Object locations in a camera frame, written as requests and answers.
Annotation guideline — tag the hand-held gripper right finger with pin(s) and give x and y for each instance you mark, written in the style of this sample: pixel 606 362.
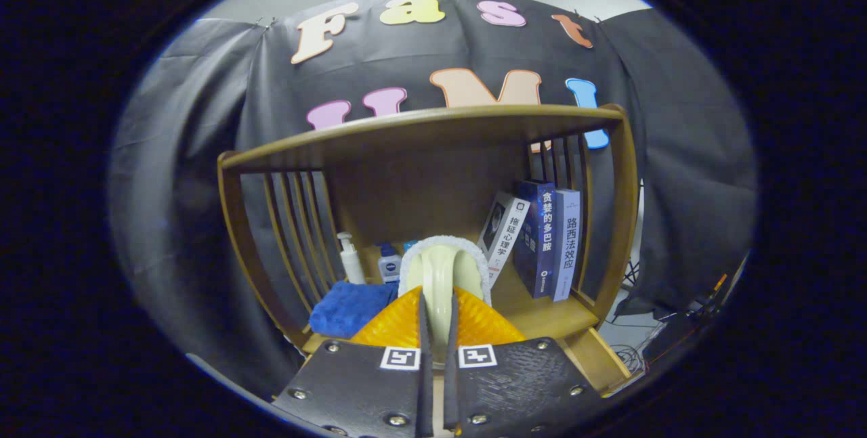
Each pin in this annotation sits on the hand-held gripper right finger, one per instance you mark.
pixel 450 390

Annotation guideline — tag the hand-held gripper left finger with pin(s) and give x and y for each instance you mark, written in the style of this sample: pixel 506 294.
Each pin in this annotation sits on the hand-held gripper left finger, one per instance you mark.
pixel 425 390

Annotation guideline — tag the wooden drawer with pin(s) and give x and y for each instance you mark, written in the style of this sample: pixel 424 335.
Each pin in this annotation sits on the wooden drawer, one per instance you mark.
pixel 596 360

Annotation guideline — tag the wooden countertop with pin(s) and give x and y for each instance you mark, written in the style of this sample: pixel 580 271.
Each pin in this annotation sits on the wooden countertop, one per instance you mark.
pixel 542 316

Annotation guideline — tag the wooden cabinet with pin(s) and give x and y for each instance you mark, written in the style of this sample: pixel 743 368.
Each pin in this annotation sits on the wooden cabinet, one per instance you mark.
pixel 420 187

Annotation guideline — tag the blue rolled towel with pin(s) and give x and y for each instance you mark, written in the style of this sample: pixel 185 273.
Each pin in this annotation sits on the blue rolled towel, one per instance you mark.
pixel 349 308

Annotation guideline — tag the white bottle with blue cap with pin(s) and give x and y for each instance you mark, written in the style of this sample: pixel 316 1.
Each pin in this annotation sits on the white bottle with blue cap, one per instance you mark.
pixel 389 267

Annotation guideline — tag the clear blue bottle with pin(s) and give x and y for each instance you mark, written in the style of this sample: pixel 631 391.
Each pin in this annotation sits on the clear blue bottle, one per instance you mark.
pixel 409 246

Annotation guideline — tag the white pump bottle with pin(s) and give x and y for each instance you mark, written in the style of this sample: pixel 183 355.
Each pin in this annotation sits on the white pump bottle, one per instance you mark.
pixel 351 265

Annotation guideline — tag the white book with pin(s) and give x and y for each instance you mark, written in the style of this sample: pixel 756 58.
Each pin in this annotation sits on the white book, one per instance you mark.
pixel 508 242

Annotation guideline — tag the dark blue book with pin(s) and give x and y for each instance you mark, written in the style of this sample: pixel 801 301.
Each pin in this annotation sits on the dark blue book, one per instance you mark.
pixel 545 242

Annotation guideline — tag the pale blue book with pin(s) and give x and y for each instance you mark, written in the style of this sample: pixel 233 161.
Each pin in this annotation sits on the pale blue book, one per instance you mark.
pixel 567 248

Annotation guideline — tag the black backdrop cloth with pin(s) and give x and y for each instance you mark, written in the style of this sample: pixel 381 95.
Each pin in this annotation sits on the black backdrop cloth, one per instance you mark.
pixel 189 154

